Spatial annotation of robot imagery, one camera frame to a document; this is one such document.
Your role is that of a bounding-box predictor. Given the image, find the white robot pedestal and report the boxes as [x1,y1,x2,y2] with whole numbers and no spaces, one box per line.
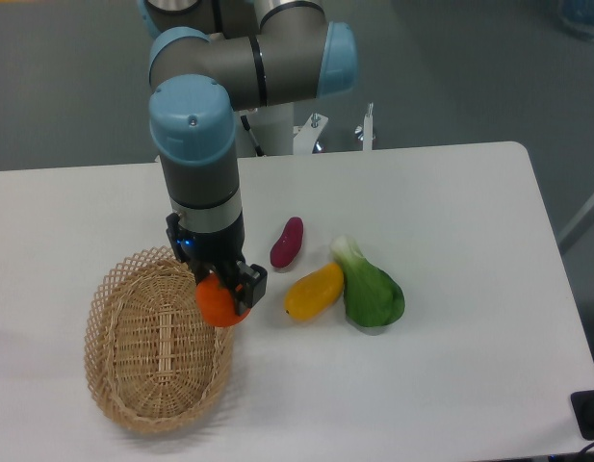
[233,103,329,158]

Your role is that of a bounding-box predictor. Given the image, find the purple sweet potato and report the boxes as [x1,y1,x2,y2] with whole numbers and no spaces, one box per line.
[270,217,304,269]

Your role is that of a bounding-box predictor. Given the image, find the black cable on pedestal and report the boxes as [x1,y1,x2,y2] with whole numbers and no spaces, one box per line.
[240,114,267,158]

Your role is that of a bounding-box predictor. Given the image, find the orange fruit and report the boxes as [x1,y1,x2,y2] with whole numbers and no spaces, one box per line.
[195,273,250,327]

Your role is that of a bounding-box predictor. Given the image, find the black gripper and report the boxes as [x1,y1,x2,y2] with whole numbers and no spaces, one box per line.
[166,213,268,316]

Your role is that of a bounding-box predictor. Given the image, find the blue object top right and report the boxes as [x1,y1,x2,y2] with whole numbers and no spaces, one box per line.
[557,0,594,42]

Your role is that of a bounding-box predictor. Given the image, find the green bok choy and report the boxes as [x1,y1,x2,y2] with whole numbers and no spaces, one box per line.
[330,235,405,328]

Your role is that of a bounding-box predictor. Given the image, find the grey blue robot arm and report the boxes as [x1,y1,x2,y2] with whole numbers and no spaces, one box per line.
[138,1,358,315]

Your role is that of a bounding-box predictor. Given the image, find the black device at table corner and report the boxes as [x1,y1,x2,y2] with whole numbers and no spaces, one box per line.
[570,390,594,441]

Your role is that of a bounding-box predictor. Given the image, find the woven wicker basket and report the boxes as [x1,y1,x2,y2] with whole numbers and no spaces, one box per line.
[84,246,233,434]

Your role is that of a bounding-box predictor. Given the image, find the yellow mango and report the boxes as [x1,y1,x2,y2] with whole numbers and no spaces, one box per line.
[284,263,344,321]

